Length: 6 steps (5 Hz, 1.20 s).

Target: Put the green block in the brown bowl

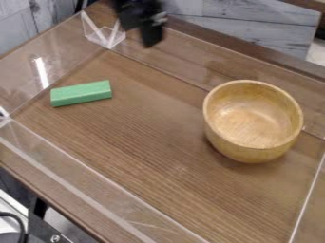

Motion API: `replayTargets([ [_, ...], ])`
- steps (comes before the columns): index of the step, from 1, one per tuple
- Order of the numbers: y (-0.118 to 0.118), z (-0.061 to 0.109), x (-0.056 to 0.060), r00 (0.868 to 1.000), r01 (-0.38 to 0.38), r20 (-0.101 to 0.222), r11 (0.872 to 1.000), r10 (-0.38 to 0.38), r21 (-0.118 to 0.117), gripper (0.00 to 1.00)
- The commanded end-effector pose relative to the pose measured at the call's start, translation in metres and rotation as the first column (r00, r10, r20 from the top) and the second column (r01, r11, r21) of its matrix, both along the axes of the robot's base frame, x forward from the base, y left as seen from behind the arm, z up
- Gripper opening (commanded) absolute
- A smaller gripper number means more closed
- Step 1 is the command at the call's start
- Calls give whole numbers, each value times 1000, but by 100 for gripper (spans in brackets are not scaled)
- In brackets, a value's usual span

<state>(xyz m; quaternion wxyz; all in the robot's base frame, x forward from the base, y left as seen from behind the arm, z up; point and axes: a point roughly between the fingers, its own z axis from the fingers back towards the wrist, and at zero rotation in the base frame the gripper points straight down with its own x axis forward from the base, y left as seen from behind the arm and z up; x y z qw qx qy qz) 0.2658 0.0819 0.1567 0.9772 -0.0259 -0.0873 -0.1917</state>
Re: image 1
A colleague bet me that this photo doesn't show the green rectangular block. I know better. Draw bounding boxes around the green rectangular block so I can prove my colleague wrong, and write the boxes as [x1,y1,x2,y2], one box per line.
[51,80,113,107]

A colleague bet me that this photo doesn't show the brown wooden bowl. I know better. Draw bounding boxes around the brown wooden bowl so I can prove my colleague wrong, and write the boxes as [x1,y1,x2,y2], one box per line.
[202,80,304,164]

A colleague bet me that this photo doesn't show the black metal base bracket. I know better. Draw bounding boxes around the black metal base bracket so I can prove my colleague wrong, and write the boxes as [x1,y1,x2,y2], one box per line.
[26,216,74,243]

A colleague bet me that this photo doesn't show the black table leg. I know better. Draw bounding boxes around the black table leg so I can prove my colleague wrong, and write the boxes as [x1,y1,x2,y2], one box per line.
[30,197,48,219]

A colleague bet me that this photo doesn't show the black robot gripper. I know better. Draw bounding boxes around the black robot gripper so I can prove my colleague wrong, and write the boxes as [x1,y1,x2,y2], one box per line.
[113,0,166,48]

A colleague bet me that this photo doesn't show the black cable under table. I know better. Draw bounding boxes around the black cable under table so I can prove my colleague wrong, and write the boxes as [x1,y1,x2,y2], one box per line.
[0,212,28,243]

